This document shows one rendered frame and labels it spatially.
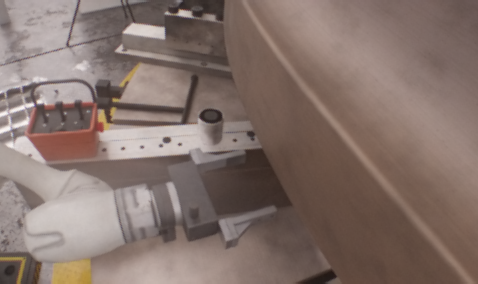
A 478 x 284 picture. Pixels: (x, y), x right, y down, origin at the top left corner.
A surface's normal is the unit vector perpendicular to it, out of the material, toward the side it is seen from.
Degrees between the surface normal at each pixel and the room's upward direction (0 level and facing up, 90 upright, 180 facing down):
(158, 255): 0
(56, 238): 44
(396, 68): 62
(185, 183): 0
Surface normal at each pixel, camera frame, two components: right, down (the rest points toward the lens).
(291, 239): 0.11, -0.70
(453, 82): -0.87, 0.06
